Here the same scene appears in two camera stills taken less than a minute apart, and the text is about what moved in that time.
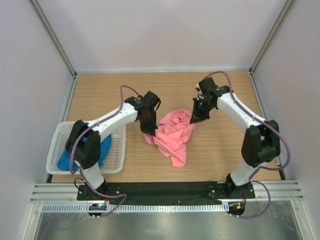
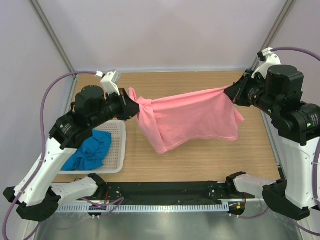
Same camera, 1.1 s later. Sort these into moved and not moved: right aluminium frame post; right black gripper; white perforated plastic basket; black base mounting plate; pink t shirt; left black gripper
Moved: right black gripper; pink t shirt; left black gripper
Not moved: white perforated plastic basket; black base mounting plate; right aluminium frame post
